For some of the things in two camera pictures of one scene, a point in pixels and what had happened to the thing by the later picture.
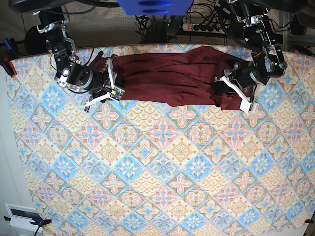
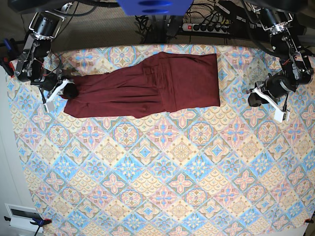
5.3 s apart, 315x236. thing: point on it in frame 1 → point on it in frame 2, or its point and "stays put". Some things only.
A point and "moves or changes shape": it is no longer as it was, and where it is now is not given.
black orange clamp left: (8, 66) stays put
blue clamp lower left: (38, 222) stays put
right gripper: (244, 78) → (275, 87)
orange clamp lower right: (309, 221) stays put
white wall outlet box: (20, 217) stays put
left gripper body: (78, 76) → (50, 81)
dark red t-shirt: (186, 78) moves or changes shape
